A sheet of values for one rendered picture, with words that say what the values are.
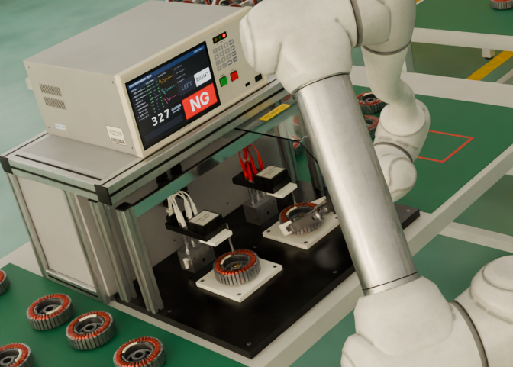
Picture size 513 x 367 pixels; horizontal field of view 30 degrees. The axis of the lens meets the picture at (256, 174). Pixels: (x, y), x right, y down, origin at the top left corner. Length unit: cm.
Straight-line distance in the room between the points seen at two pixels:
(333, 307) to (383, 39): 70
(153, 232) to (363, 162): 92
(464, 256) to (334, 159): 205
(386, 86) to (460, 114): 110
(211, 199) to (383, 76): 84
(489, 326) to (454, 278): 190
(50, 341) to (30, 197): 37
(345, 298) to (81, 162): 69
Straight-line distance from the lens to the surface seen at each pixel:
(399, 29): 175
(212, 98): 232
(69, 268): 250
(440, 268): 360
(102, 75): 218
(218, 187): 256
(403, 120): 218
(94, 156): 229
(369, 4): 169
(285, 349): 210
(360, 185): 163
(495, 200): 398
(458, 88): 315
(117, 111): 220
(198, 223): 228
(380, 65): 183
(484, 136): 281
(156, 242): 245
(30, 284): 261
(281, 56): 165
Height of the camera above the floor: 200
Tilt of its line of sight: 26 degrees down
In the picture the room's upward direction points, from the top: 13 degrees counter-clockwise
